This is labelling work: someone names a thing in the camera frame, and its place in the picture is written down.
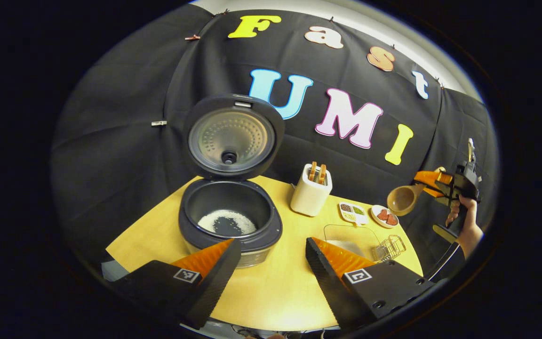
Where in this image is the wooden spoon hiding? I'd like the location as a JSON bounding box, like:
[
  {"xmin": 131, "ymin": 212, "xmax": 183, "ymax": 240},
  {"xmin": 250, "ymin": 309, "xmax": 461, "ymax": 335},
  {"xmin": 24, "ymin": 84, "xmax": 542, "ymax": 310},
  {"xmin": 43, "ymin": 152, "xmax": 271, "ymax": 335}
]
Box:
[{"xmin": 387, "ymin": 181, "xmax": 429, "ymax": 217}]

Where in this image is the dark grey rice cooker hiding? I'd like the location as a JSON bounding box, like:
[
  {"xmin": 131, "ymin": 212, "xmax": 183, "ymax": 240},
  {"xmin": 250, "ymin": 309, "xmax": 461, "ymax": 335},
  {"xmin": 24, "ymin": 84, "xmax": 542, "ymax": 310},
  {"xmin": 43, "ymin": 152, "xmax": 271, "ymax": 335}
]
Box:
[{"xmin": 178, "ymin": 93, "xmax": 285, "ymax": 268}]

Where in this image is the black backdrop cloth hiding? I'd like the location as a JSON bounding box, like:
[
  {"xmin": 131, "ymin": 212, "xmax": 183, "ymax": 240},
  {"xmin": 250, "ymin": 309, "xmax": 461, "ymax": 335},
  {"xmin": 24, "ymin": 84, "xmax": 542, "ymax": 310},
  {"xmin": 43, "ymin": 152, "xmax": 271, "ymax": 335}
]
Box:
[{"xmin": 50, "ymin": 5, "xmax": 500, "ymax": 269}]

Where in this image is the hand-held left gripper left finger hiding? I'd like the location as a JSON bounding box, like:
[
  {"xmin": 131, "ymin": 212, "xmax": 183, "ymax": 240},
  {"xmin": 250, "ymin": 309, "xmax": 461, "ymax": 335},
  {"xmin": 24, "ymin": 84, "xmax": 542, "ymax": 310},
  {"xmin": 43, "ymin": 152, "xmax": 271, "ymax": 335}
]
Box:
[{"xmin": 111, "ymin": 238, "xmax": 242, "ymax": 330}]

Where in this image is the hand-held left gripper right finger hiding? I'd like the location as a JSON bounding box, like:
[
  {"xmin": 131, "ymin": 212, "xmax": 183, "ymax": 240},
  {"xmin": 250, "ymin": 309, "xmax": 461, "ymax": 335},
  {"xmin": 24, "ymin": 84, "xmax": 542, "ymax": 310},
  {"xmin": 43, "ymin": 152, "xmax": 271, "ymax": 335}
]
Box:
[{"xmin": 305, "ymin": 237, "xmax": 436, "ymax": 331}]

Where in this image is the small white round plate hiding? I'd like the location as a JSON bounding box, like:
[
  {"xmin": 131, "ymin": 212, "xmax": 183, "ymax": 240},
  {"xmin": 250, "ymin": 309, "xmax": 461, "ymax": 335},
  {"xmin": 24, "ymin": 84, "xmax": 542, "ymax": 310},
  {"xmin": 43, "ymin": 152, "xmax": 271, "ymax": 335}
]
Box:
[{"xmin": 371, "ymin": 204, "xmax": 399, "ymax": 229}]

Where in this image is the clear wire chopstick holder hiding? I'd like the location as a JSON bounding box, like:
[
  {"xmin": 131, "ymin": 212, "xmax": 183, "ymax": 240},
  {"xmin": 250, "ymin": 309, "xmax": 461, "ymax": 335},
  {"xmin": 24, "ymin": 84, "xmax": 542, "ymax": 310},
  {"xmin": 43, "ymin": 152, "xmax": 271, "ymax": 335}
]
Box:
[{"xmin": 372, "ymin": 234, "xmax": 407, "ymax": 262}]

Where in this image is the white divided grain dish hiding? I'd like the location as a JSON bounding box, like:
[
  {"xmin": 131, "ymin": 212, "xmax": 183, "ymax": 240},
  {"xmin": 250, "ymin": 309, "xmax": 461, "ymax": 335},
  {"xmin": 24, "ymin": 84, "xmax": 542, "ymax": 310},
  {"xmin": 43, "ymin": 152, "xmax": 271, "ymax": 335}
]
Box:
[{"xmin": 338, "ymin": 202, "xmax": 369, "ymax": 226}]

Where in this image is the white toaster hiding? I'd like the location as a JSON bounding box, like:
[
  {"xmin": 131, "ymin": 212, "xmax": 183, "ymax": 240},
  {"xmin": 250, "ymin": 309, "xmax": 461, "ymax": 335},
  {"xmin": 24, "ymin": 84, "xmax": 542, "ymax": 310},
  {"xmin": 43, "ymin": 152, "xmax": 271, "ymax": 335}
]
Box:
[{"xmin": 290, "ymin": 163, "xmax": 333, "ymax": 217}]

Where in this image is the black cable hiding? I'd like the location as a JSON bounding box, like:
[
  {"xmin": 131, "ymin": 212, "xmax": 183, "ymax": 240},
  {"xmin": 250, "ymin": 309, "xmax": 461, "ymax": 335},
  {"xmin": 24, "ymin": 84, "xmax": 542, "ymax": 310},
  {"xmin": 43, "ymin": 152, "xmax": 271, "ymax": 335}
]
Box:
[{"xmin": 427, "ymin": 241, "xmax": 465, "ymax": 283}]

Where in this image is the clear plastic rice container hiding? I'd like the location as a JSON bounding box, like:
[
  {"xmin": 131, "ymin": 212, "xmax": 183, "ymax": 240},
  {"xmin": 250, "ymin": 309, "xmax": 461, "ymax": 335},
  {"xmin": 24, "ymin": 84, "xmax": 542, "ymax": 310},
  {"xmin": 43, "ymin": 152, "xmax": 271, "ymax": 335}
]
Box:
[{"xmin": 324, "ymin": 224, "xmax": 384, "ymax": 262}]

